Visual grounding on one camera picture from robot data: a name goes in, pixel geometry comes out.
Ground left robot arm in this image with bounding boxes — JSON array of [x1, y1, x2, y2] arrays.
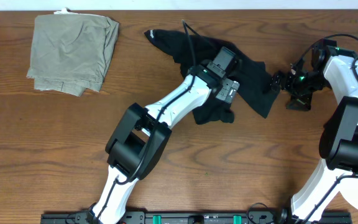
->
[[86, 47, 239, 223]]

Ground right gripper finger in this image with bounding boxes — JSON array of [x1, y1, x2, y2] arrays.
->
[[286, 94, 312, 111], [270, 71, 286, 92]]

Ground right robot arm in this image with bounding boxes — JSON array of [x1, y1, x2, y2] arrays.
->
[[272, 39, 358, 223]]

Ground left black cable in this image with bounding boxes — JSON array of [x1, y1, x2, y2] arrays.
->
[[87, 19, 217, 223]]

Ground black polo shirt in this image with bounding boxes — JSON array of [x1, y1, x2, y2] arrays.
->
[[144, 29, 278, 125]]

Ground folded khaki trousers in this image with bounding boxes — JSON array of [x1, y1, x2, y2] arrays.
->
[[27, 9, 119, 96]]

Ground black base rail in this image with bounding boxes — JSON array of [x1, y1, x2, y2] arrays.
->
[[40, 210, 353, 224]]

